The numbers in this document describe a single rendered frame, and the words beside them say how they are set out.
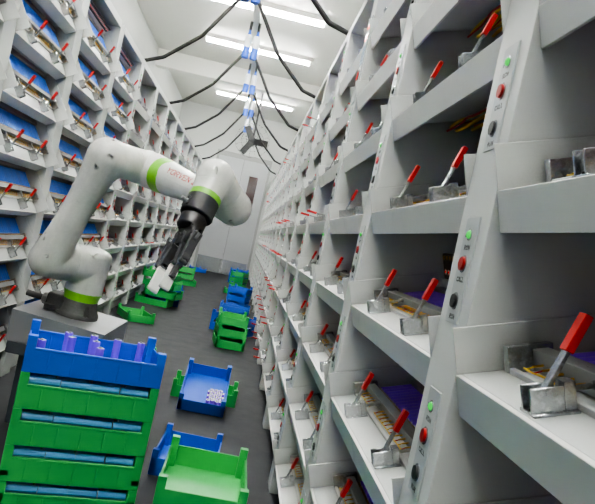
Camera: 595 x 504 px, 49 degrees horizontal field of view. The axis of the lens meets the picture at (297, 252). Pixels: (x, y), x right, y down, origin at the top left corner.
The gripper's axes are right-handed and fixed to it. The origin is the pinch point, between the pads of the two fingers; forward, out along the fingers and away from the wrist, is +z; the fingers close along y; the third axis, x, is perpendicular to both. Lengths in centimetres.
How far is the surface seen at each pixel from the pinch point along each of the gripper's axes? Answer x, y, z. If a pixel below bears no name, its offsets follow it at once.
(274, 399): 105, -69, -18
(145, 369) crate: 1.2, 10.9, 25.3
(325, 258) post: 46, 2, -38
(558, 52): -27, 117, 5
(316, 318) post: 55, -3, -22
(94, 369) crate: -7.8, 6.4, 30.1
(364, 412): 20, 61, 25
